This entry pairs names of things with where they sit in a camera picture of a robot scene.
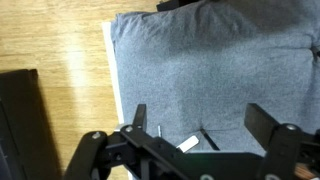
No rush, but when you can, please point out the black stand part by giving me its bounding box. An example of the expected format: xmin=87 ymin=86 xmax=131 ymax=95
xmin=155 ymin=0 xmax=201 ymax=13

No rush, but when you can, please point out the small white device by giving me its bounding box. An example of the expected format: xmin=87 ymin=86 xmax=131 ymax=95
xmin=175 ymin=134 xmax=201 ymax=154

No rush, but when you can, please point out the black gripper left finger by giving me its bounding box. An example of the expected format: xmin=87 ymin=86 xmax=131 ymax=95
xmin=63 ymin=103 xmax=183 ymax=180

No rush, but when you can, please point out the black storage bench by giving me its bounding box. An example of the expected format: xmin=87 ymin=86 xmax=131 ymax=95
xmin=0 ymin=68 xmax=63 ymax=180

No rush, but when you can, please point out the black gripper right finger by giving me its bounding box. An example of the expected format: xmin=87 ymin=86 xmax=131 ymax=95
xmin=244 ymin=102 xmax=320 ymax=180

